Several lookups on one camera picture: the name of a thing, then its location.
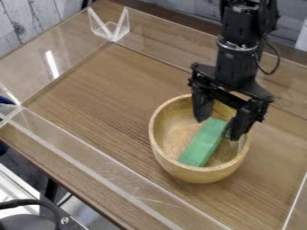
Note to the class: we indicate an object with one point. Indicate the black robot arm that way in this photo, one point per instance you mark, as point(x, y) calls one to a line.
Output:
point(247, 21)

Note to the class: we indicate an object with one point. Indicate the metal bracket with screw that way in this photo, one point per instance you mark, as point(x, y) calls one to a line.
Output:
point(58, 216)

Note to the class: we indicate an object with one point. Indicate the black table leg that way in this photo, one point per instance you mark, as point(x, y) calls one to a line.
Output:
point(51, 190)

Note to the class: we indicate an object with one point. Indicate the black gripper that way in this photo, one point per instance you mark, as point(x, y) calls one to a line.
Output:
point(229, 82)

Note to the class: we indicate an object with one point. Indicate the brown wooden bowl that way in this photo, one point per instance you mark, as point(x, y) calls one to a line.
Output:
point(171, 129)

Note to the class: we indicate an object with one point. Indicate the green rectangular block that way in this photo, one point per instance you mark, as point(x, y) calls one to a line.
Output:
point(205, 143)

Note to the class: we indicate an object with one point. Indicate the clear acrylic tray enclosure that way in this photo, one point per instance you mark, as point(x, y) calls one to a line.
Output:
point(87, 82)

